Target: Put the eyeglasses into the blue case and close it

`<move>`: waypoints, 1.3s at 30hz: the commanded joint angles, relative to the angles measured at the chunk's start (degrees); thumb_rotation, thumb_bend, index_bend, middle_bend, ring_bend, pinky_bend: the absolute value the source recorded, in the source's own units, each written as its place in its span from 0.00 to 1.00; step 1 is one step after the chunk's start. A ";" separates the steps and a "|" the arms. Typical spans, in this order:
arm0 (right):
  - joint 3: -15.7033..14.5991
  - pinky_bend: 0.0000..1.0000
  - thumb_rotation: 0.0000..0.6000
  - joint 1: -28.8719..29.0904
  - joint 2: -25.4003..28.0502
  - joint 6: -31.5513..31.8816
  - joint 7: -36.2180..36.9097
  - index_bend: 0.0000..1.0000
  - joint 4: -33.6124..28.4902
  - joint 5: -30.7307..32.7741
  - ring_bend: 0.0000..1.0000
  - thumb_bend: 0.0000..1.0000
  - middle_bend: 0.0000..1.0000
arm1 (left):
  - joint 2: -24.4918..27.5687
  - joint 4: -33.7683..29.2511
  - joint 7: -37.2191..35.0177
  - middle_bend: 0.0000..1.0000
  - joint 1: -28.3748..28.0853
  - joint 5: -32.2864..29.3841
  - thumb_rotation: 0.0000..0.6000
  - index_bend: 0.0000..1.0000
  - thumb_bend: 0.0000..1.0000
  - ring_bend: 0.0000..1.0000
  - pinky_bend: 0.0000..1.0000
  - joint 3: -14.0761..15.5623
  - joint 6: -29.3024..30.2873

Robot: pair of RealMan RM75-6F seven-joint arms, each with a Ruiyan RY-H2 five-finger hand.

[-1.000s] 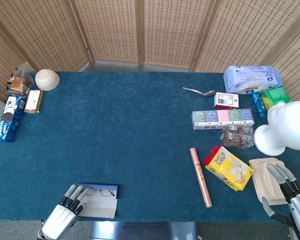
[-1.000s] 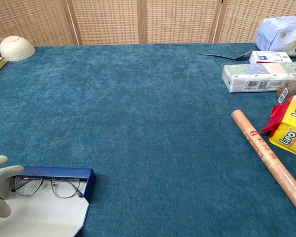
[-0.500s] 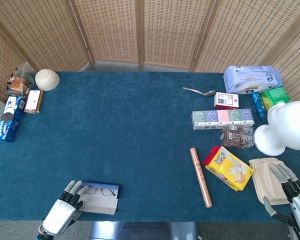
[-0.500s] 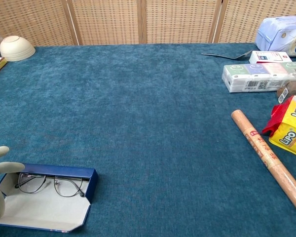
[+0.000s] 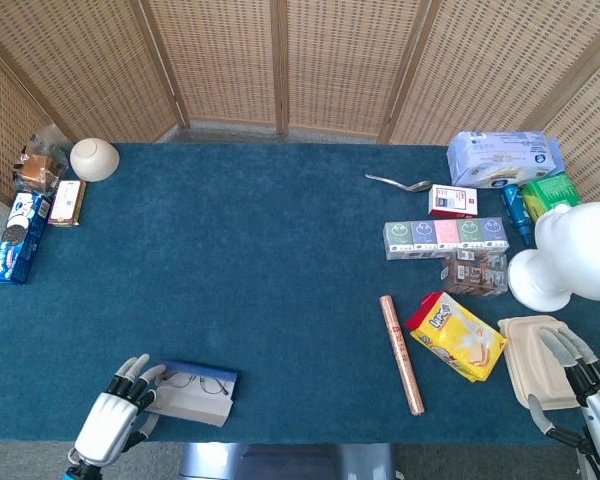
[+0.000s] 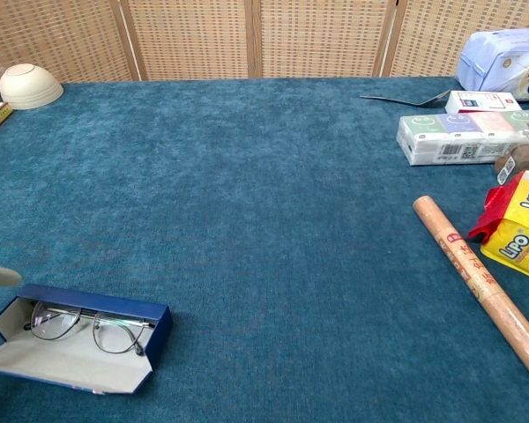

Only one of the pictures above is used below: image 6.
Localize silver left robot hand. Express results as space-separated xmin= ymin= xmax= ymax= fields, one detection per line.
xmin=0 ymin=242 xmax=23 ymax=365

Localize large pale blue tissue pack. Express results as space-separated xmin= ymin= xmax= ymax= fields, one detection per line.
xmin=455 ymin=27 xmax=529 ymax=103

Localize teal table cloth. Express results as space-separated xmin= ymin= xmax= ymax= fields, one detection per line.
xmin=0 ymin=77 xmax=529 ymax=423

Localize blue folding glasses case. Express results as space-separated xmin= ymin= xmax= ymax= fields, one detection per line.
xmin=0 ymin=283 xmax=175 ymax=396

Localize brown snack pack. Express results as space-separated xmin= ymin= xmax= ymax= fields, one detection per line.
xmin=493 ymin=131 xmax=529 ymax=185

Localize small red white box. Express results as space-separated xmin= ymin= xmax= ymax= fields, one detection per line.
xmin=444 ymin=90 xmax=523 ymax=115

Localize pastel pocket tissue multipack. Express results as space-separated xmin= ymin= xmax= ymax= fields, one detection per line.
xmin=395 ymin=109 xmax=529 ymax=167

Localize cream upturned bowl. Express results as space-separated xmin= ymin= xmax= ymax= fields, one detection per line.
xmin=0 ymin=63 xmax=64 ymax=111

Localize metal spoon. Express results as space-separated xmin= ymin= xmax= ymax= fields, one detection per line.
xmin=359 ymin=89 xmax=451 ymax=108

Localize woven bamboo folding screen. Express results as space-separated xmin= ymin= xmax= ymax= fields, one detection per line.
xmin=0 ymin=0 xmax=529 ymax=85

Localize wrapped wooden rolling pin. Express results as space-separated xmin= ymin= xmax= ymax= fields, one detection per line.
xmin=413 ymin=195 xmax=529 ymax=393

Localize thin metal eyeglasses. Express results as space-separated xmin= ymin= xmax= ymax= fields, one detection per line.
xmin=23 ymin=300 xmax=156 ymax=357

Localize yellow Lipo snack bag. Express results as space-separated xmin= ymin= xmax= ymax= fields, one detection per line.
xmin=467 ymin=169 xmax=529 ymax=286

